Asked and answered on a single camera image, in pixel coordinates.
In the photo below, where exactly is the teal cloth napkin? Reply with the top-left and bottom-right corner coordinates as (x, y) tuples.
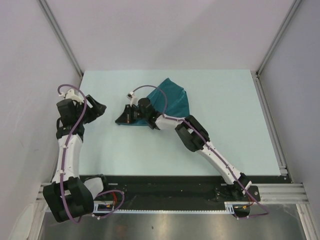
(121, 78), (190, 127)

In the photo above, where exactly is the right aluminium frame post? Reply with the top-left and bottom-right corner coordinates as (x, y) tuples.
(255, 0), (304, 76)

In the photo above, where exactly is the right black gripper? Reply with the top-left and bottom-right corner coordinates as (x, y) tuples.
(116, 105), (148, 125)

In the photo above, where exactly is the aluminium frame post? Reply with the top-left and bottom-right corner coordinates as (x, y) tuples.
(255, 0), (304, 76)
(36, 0), (84, 79)

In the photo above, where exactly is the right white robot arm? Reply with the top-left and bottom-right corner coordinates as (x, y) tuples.
(115, 97), (252, 201)

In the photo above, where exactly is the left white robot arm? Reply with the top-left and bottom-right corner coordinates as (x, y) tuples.
(43, 94), (111, 223)

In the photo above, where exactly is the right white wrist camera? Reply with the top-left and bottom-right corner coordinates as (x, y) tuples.
(126, 91), (138, 107)

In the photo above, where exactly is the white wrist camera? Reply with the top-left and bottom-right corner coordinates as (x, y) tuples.
(126, 91), (138, 107)
(59, 88), (84, 105)

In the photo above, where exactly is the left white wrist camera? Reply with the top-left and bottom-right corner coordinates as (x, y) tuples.
(59, 88), (84, 105)

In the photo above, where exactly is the left aluminium frame post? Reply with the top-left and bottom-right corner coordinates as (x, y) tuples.
(36, 0), (84, 79)

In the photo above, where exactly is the aluminium front rail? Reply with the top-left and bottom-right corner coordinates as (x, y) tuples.
(36, 182), (308, 205)

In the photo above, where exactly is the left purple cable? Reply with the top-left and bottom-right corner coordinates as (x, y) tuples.
(47, 83), (125, 227)

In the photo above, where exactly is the white slotted cable duct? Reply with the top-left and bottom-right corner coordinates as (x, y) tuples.
(92, 201), (253, 215)

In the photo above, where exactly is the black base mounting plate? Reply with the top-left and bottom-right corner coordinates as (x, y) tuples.
(50, 174), (262, 211)

